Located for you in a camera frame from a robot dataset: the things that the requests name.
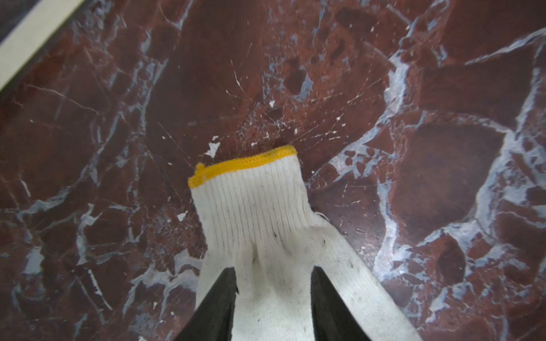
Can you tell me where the white glove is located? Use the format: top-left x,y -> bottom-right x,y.
189,146 -> 419,340

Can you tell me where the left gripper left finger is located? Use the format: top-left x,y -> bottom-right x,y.
174,268 -> 237,341

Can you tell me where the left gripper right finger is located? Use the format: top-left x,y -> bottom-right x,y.
311,267 -> 371,341

